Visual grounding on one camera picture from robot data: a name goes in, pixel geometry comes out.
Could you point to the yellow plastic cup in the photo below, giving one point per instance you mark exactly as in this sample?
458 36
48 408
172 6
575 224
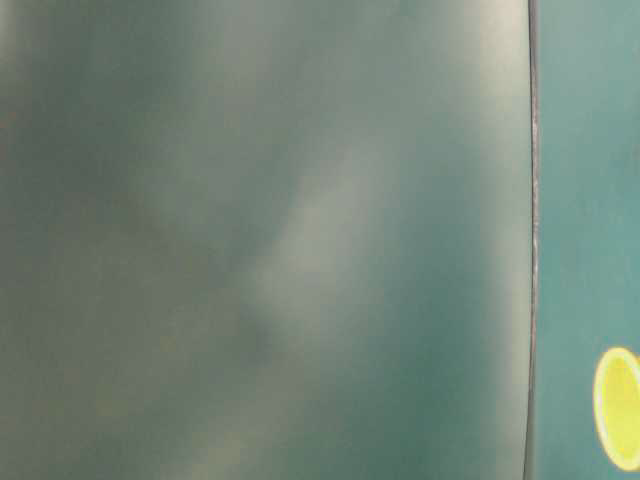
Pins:
616 407

